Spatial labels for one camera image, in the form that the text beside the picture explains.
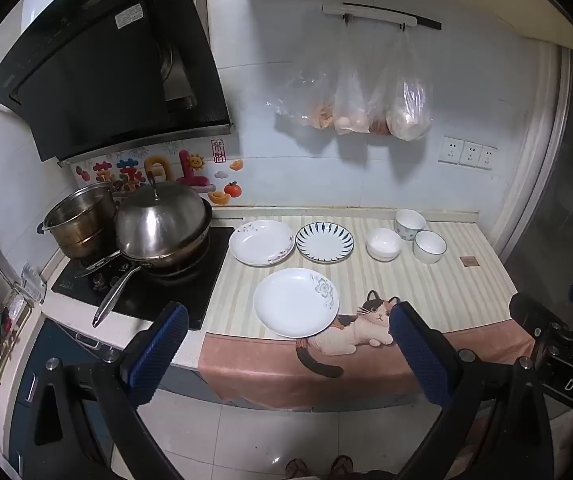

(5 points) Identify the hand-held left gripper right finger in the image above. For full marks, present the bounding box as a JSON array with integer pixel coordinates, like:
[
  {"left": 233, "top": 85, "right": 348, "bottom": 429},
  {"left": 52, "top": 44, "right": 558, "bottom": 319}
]
[{"left": 389, "top": 301, "right": 554, "bottom": 480}]

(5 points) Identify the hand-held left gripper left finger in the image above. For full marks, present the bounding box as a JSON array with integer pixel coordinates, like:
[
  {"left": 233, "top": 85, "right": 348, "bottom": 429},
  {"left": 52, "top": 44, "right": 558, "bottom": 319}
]
[{"left": 14, "top": 301, "right": 190, "bottom": 480}]

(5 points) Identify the white bowl with blue rim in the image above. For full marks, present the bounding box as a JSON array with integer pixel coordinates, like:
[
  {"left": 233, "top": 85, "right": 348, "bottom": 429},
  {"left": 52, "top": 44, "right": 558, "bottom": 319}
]
[{"left": 413, "top": 230, "right": 447, "bottom": 265}]

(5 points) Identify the plain white bowl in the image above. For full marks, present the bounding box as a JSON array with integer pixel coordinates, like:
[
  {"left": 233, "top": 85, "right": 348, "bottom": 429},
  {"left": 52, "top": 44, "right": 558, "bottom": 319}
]
[{"left": 366, "top": 228, "right": 402, "bottom": 262}]

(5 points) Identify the white patterned bowl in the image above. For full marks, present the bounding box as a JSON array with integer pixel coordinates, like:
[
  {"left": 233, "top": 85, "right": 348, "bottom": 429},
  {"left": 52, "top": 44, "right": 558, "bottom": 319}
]
[{"left": 395, "top": 208, "right": 427, "bottom": 241}]

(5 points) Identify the white plate with grey flower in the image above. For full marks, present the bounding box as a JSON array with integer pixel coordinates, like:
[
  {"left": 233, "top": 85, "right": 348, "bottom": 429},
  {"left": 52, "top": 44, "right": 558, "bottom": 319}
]
[{"left": 252, "top": 267, "right": 340, "bottom": 339}]

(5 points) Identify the blue striped plate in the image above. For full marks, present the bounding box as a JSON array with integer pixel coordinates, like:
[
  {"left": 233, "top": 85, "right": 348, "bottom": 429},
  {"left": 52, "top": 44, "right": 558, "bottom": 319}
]
[{"left": 295, "top": 221, "right": 355, "bottom": 264}]

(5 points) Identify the white plate with purple flowers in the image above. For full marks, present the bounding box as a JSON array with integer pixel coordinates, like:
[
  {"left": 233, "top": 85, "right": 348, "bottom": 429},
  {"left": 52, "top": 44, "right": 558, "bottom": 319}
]
[{"left": 228, "top": 219, "right": 296, "bottom": 267}]

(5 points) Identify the striped cat print mat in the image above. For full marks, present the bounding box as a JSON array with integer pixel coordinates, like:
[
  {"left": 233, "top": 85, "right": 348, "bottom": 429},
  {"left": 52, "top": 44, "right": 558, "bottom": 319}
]
[{"left": 197, "top": 212, "right": 537, "bottom": 413}]

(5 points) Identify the black gas stove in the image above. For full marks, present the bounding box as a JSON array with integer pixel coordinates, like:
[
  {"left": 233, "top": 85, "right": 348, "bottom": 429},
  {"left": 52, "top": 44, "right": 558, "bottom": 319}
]
[{"left": 50, "top": 226, "right": 236, "bottom": 332}]

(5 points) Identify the blue kitchen cabinet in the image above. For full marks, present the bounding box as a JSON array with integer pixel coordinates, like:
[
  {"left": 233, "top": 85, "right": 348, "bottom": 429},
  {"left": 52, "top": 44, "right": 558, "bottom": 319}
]
[{"left": 9, "top": 317, "right": 217, "bottom": 471}]

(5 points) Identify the person's right foot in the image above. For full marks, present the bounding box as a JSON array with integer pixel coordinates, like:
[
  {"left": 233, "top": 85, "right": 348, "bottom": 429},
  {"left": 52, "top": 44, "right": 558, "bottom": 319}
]
[{"left": 331, "top": 455, "right": 354, "bottom": 479}]

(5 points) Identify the person's foot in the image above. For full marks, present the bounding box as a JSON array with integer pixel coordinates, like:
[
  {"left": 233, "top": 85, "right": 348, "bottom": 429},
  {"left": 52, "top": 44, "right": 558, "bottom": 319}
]
[
  {"left": 286, "top": 457, "right": 312, "bottom": 479},
  {"left": 331, "top": 455, "right": 354, "bottom": 479}
]

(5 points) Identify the steel wok lid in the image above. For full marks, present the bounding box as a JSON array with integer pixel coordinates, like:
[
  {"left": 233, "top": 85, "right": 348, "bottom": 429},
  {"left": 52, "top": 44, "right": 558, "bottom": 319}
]
[{"left": 115, "top": 172, "right": 208, "bottom": 257}]

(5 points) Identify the clear plastic container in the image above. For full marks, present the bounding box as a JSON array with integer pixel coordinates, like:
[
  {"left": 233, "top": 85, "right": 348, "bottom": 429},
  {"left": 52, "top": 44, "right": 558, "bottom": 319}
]
[{"left": 20, "top": 261, "right": 47, "bottom": 305}]

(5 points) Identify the steel steamer pot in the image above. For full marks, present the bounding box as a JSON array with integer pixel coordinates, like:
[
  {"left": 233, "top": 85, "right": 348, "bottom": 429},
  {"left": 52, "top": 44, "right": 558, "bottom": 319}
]
[{"left": 41, "top": 182, "right": 120, "bottom": 261}]

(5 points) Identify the person's left foot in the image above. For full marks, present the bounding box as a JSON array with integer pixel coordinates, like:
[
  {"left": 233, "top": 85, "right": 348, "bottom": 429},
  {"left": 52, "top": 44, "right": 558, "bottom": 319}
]
[{"left": 286, "top": 457, "right": 312, "bottom": 479}]

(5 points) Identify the clear plastic bag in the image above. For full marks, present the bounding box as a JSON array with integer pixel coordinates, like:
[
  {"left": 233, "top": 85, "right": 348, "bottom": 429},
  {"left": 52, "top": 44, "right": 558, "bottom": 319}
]
[
  {"left": 266, "top": 25, "right": 337, "bottom": 128},
  {"left": 366, "top": 30, "right": 434, "bottom": 141},
  {"left": 333, "top": 25, "right": 371, "bottom": 136}
]

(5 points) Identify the black range hood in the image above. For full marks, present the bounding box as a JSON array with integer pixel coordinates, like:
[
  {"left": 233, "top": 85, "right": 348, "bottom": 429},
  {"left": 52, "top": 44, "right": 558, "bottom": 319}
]
[{"left": 0, "top": 0, "right": 232, "bottom": 163}]

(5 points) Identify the steel wok with long handle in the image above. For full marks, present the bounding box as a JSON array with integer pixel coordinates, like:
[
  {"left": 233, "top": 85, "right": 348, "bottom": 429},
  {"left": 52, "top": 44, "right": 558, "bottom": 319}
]
[{"left": 91, "top": 202, "right": 216, "bottom": 328}]

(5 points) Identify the steel pan handle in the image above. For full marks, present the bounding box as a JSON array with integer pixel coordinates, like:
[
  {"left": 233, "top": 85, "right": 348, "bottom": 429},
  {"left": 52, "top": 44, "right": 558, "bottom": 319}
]
[{"left": 74, "top": 250, "right": 122, "bottom": 278}]

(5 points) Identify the white door frame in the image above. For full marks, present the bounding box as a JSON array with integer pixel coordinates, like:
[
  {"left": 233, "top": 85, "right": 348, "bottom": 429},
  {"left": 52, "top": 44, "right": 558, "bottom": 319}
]
[{"left": 491, "top": 42, "right": 573, "bottom": 256}]

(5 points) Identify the festive wall sticker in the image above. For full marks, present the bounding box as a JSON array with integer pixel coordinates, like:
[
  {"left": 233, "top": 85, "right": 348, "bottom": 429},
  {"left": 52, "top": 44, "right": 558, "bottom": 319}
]
[{"left": 74, "top": 149, "right": 244, "bottom": 207}]

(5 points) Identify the wall hook rail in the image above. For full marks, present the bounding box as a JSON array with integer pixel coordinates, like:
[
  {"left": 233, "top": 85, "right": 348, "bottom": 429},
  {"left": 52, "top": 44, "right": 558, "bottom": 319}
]
[{"left": 322, "top": 2, "right": 443, "bottom": 31}]

